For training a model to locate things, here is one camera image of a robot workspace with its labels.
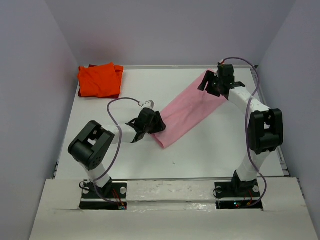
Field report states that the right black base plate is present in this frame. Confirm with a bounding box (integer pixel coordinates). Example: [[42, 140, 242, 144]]
[[212, 180, 263, 210]]

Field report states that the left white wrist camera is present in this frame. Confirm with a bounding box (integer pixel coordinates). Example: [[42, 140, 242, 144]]
[[138, 100, 155, 110]]

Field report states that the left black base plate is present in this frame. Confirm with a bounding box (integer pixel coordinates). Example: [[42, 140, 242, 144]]
[[78, 181, 128, 211]]

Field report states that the pink t shirt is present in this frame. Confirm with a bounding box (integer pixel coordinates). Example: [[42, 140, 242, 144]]
[[152, 72, 227, 149]]

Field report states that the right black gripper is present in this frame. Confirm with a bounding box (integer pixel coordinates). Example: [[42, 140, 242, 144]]
[[197, 70, 223, 98]]

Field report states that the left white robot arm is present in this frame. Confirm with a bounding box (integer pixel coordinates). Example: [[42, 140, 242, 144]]
[[67, 107, 167, 198]]

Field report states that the folded orange t shirt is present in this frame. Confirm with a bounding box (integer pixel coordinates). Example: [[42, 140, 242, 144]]
[[76, 62, 125, 98]]

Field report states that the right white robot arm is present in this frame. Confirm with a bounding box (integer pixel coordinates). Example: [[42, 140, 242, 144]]
[[198, 64, 284, 199]]

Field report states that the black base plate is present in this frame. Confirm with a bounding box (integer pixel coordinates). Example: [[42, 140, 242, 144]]
[[78, 181, 128, 211], [212, 180, 263, 210]]

